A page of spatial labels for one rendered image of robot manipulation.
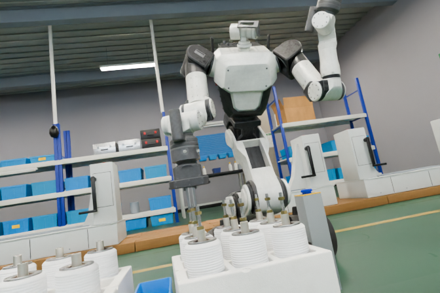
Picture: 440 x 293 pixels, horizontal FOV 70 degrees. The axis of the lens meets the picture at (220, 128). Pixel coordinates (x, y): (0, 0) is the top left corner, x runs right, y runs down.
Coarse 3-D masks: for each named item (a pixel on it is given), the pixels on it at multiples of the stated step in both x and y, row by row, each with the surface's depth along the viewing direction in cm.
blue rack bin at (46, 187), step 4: (32, 184) 510; (36, 184) 512; (40, 184) 513; (44, 184) 514; (48, 184) 515; (52, 184) 516; (64, 184) 562; (32, 188) 510; (36, 188) 510; (40, 188) 512; (44, 188) 512; (48, 188) 514; (52, 188) 515; (32, 192) 509; (36, 192) 509; (40, 192) 511; (44, 192) 511; (48, 192) 513; (52, 192) 514
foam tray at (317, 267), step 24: (264, 264) 77; (288, 264) 77; (312, 264) 78; (192, 288) 72; (216, 288) 73; (240, 288) 74; (264, 288) 75; (288, 288) 76; (312, 288) 77; (336, 288) 78
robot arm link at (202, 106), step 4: (204, 100) 122; (188, 104) 124; (192, 104) 123; (196, 104) 122; (200, 104) 121; (204, 104) 121; (184, 108) 122; (188, 108) 122; (192, 108) 121; (196, 108) 121; (200, 108) 121; (204, 108) 120; (208, 108) 120; (200, 112) 117; (204, 112) 121; (208, 112) 121; (204, 116) 119; (208, 116) 121; (204, 120) 118; (208, 120) 121; (204, 124) 124
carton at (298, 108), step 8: (304, 96) 624; (280, 104) 618; (288, 104) 615; (296, 104) 618; (304, 104) 623; (280, 112) 630; (288, 112) 612; (296, 112) 615; (304, 112) 619; (312, 112) 623; (288, 120) 608; (296, 120) 611
